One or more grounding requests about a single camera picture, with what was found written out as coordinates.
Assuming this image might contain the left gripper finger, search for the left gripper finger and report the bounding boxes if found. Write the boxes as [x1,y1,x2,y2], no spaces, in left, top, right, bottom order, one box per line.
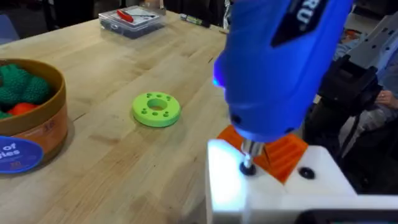
[205,124,358,224]

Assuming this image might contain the blue electric screwdriver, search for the blue electric screwdriver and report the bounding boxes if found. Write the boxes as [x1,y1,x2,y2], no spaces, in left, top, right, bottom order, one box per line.
[212,0,355,177]

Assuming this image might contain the person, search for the person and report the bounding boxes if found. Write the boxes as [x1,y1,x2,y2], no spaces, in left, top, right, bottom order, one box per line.
[334,28,398,131]

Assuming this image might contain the person's hand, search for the person's hand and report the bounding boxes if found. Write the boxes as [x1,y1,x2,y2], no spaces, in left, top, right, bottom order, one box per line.
[374,90,398,110]

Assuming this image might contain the green and black marker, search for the green and black marker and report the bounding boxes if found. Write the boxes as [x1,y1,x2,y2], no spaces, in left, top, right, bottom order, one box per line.
[180,13,212,29]

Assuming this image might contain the green disc with holes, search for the green disc with holes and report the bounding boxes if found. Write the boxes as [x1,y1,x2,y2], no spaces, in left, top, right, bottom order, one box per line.
[131,91,182,128]

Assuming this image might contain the clear plastic box of tools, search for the clear plastic box of tools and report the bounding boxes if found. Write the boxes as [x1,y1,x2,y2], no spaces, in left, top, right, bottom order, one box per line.
[98,5,166,40]

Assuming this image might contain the brown tub of knitted toys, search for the brown tub of knitted toys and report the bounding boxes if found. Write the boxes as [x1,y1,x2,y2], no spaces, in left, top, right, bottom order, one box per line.
[0,58,69,174]

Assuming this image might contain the blue chair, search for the blue chair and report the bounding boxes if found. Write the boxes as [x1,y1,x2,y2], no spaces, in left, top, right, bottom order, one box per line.
[0,14,21,45]

